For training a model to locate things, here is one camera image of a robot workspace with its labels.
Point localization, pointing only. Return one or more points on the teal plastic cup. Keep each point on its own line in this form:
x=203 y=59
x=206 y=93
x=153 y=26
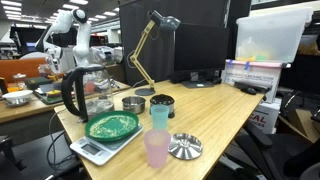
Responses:
x=159 y=115

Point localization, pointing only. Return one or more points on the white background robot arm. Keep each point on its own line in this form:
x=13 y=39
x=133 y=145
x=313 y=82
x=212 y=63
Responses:
x=69 y=28

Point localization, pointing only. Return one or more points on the pink plastic cup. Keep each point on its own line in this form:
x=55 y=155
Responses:
x=157 y=142

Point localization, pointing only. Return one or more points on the steel container with dark contents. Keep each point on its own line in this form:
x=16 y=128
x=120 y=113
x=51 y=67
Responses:
x=164 y=100

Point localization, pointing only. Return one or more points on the small steel bowl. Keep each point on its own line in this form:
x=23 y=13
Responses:
x=134 y=104

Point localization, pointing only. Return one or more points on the black computer monitor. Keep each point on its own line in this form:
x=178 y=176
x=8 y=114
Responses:
x=200 y=54

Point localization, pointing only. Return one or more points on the round steel lid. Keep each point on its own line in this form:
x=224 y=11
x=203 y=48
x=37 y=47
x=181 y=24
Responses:
x=185 y=146

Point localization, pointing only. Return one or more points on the green plate with rice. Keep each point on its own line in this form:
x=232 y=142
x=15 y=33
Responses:
x=112 y=126

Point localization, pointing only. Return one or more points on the white kitchen scale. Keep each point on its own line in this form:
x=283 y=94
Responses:
x=100 y=153

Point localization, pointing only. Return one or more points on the black computer mouse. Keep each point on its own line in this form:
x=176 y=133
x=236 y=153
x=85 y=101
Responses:
x=249 y=90

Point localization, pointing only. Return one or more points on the white box red lettering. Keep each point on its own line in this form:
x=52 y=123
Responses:
x=265 y=116

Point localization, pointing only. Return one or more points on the white cardboard box with print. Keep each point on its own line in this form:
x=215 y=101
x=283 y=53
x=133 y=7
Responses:
x=265 y=75

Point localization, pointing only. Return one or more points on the dark tray on back table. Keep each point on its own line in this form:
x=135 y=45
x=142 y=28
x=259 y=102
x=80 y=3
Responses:
x=50 y=97

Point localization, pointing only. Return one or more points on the dark green case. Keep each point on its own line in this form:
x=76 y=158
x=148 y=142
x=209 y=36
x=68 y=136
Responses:
x=34 y=83

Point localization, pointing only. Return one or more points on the clear plastic storage bin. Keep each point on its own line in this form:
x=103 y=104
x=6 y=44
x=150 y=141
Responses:
x=272 y=37

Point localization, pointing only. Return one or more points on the black office chair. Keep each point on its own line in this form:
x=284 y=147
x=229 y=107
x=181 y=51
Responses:
x=281 y=156

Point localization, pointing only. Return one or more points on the white bowl on back table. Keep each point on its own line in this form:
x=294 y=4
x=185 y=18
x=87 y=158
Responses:
x=18 y=98

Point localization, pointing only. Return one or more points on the glass electric kettle black handle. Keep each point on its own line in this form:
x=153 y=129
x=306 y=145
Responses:
x=87 y=92

